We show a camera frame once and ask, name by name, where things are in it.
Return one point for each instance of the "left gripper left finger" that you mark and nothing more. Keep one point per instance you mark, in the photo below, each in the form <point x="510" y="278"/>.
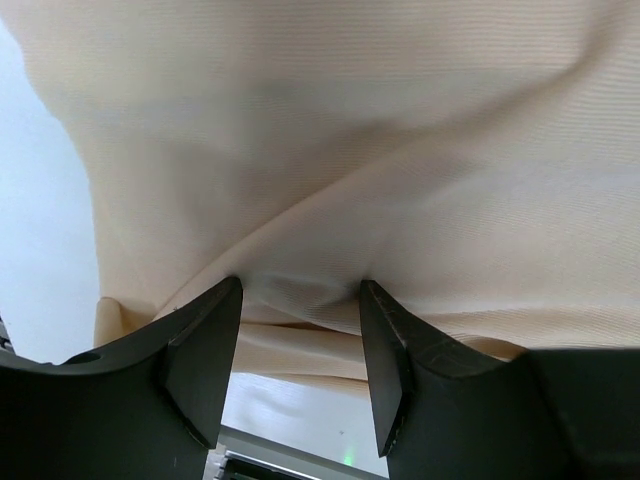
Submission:
<point x="146" y="406"/>

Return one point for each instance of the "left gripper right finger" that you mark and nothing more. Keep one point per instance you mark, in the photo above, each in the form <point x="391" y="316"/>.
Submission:
<point x="443" y="410"/>

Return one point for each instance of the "beige trousers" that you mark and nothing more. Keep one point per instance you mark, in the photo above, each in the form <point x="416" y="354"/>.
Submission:
<point x="478" y="159"/>

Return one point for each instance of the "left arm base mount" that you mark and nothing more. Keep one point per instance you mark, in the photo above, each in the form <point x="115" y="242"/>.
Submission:
<point x="241" y="455"/>

